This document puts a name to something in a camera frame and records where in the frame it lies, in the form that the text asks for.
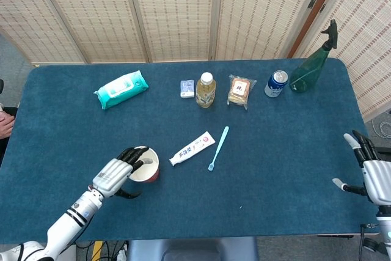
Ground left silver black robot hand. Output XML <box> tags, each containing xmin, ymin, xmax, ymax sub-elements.
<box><xmin>91</xmin><ymin>146</ymin><xmax>153</xmax><ymax>200</ymax></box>

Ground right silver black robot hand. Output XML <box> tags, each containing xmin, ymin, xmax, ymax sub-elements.
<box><xmin>332</xmin><ymin>130</ymin><xmax>391</xmax><ymax>205</ymax></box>

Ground red paper cup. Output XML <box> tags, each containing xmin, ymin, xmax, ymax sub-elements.
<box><xmin>128</xmin><ymin>146</ymin><xmax>160</xmax><ymax>184</ymax></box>

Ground white toothpaste tube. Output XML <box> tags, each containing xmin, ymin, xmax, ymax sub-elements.
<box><xmin>169</xmin><ymin>131</ymin><xmax>216</xmax><ymax>167</ymax></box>

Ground light blue toothbrush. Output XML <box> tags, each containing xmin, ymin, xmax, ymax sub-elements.
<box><xmin>208</xmin><ymin>126</ymin><xmax>230</xmax><ymax>172</ymax></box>

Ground person's bare hand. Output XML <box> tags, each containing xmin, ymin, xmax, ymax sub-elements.
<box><xmin>0</xmin><ymin>111</ymin><xmax>15</xmax><ymax>139</ymax></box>

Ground black equipment case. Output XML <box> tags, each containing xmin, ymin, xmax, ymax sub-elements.
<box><xmin>374</xmin><ymin>146</ymin><xmax>391</xmax><ymax>163</ymax></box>

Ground blue felt table mat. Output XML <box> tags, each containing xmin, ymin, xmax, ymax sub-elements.
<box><xmin>0</xmin><ymin>58</ymin><xmax>386</xmax><ymax>245</ymax></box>

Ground teal wet wipes pack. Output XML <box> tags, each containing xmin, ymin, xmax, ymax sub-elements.
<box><xmin>93</xmin><ymin>70</ymin><xmax>150</xmax><ymax>111</ymax></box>

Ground grey blue chair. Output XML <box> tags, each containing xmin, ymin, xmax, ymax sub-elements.
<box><xmin>126</xmin><ymin>237</ymin><xmax>259</xmax><ymax>261</ymax></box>

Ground small purple card box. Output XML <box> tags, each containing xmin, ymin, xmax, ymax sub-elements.
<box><xmin>180</xmin><ymin>79</ymin><xmax>196</xmax><ymax>99</ymax></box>

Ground yellow drink bottle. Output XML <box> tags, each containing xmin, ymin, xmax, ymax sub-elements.
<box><xmin>195</xmin><ymin>72</ymin><xmax>217</xmax><ymax>109</ymax></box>

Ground green spray bottle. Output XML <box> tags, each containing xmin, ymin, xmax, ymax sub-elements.
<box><xmin>289</xmin><ymin>19</ymin><xmax>338</xmax><ymax>94</ymax></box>

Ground blue white drink can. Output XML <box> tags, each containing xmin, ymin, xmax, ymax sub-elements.
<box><xmin>264</xmin><ymin>70</ymin><xmax>289</xmax><ymax>98</ymax></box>

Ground packaged sliced cake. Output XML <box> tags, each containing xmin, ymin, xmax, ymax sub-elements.
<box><xmin>227</xmin><ymin>74</ymin><xmax>257</xmax><ymax>111</ymax></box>

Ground bamboo folding screen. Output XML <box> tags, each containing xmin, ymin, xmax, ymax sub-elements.
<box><xmin>0</xmin><ymin>0</ymin><xmax>391</xmax><ymax>121</ymax></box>

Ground white floor cables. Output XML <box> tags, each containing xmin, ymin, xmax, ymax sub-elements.
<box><xmin>372</xmin><ymin>117</ymin><xmax>391</xmax><ymax>138</ymax></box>

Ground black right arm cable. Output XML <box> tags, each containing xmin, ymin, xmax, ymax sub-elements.
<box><xmin>359</xmin><ymin>223</ymin><xmax>379</xmax><ymax>261</ymax></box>

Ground black floor cable bundle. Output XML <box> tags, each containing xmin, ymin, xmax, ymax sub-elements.
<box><xmin>76</xmin><ymin>240</ymin><xmax>128</xmax><ymax>261</ymax></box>

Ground brown wooden post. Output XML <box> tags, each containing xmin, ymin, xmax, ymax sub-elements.
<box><xmin>287</xmin><ymin>0</ymin><xmax>346</xmax><ymax>59</ymax></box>

